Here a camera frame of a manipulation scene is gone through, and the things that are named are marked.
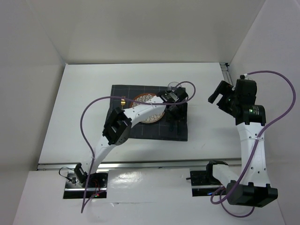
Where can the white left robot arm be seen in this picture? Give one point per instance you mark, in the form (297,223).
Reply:
(119,124)

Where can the dark grey checked cloth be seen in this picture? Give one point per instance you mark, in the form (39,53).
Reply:
(154,131)

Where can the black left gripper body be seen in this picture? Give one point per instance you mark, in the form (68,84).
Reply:
(176,113)

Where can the gold fork green handle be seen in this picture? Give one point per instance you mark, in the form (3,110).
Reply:
(123,101)

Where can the clear drinking glass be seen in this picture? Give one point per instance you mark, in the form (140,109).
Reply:
(173,85)

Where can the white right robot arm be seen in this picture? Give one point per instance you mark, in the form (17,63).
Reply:
(252,187)

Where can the aluminium front table rail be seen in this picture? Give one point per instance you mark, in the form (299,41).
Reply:
(166,164)

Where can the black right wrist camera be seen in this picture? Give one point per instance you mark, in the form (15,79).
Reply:
(245,91)

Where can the gold spoon green handle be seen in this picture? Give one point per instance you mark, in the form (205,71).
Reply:
(171,127)

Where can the floral patterned plate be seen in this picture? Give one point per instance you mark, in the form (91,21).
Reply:
(144,98)

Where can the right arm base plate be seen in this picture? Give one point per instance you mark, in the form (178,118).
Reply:
(212,180)

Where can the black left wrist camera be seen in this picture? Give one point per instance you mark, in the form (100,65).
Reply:
(173,96)

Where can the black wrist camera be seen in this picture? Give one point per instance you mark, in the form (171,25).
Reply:
(173,96)
(245,91)

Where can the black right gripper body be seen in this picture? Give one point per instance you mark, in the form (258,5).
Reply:
(227,101)

